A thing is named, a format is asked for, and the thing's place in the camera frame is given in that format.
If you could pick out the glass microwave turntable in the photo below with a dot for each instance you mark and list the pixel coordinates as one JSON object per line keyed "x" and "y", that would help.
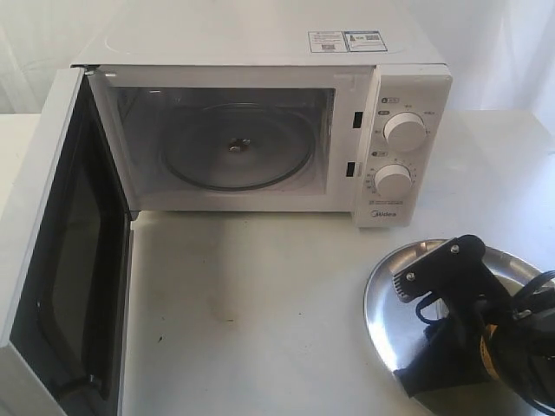
{"x": 239, "y": 147}

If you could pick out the white backdrop curtain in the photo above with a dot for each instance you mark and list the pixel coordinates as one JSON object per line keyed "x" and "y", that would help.
{"x": 501, "y": 53}

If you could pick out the white microwave oven body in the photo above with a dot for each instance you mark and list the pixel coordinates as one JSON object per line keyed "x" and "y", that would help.
{"x": 269, "y": 106}

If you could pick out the upper white control knob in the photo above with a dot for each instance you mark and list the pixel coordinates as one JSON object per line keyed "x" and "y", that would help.
{"x": 405, "y": 132}

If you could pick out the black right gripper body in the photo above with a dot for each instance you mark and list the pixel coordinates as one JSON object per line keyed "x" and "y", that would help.
{"x": 451, "y": 352}

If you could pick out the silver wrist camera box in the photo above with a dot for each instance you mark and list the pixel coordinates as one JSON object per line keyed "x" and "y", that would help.
{"x": 455, "y": 272}

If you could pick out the lower white control knob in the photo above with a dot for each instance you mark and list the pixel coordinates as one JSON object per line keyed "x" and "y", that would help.
{"x": 393, "y": 181}

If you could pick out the white control knob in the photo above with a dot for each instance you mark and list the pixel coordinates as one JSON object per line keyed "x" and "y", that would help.
{"x": 405, "y": 132}
{"x": 393, "y": 181}

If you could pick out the white microwave door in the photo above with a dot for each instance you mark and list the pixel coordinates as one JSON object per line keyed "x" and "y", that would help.
{"x": 65, "y": 251}

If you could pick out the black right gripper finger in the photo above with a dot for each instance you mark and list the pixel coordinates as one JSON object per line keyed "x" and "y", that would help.
{"x": 414, "y": 379}

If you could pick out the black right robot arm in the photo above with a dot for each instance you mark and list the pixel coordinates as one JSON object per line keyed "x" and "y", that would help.
{"x": 488, "y": 334}

